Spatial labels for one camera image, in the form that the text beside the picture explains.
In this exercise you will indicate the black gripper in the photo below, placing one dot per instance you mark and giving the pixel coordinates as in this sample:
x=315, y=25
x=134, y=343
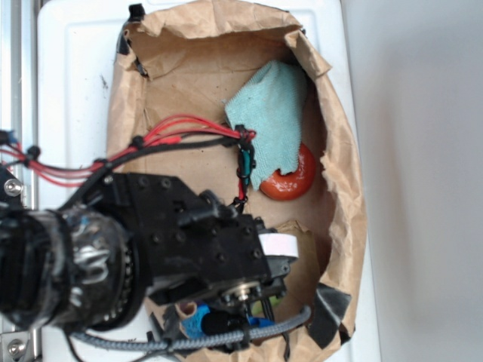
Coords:
x=229, y=302

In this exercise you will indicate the blue sponge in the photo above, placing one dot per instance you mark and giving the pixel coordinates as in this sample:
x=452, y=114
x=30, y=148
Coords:
x=191, y=315

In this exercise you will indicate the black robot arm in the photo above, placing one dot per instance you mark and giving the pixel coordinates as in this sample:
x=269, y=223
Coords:
x=130, y=237

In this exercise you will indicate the green plush toy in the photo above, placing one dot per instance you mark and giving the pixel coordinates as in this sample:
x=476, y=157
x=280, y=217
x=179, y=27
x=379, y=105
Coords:
x=257, y=308

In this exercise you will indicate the light blue microfiber cloth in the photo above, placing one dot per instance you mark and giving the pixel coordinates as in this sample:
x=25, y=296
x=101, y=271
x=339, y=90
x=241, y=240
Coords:
x=271, y=104

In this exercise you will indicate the brown paper bag bin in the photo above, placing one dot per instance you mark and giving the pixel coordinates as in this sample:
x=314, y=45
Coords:
x=192, y=59

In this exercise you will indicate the white plastic tray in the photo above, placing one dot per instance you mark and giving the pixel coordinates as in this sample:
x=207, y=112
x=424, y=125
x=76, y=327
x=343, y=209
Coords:
x=76, y=56

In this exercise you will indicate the orange ring toy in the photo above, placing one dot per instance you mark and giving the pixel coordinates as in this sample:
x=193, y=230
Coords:
x=289, y=186

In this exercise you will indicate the black mounting bracket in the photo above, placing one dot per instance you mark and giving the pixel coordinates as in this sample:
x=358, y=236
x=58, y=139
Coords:
x=11, y=192

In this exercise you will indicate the aluminium frame rail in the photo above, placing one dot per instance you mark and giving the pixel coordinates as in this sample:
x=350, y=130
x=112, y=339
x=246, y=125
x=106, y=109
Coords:
x=18, y=113

